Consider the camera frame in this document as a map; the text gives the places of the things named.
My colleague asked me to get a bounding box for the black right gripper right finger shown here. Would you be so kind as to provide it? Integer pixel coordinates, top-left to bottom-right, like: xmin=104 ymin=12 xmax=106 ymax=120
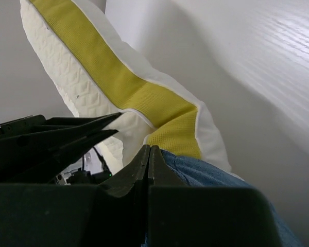
xmin=148 ymin=146 xmax=191 ymax=246

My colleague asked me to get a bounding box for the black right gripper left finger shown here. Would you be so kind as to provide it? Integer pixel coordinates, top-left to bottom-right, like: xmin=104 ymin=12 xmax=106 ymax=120
xmin=99 ymin=145 xmax=150 ymax=246

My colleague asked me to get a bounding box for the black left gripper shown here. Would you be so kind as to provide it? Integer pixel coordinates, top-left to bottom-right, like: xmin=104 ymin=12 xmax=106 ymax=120
xmin=0 ymin=112 xmax=122 ymax=185

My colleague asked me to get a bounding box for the blue fabric pillowcase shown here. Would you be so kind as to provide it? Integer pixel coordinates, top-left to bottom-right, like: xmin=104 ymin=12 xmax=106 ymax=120
xmin=161 ymin=150 xmax=303 ymax=246

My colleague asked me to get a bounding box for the cream yellow foam pillow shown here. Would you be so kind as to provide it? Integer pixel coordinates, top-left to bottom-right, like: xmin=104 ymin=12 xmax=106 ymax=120
xmin=20 ymin=1 xmax=231 ymax=173

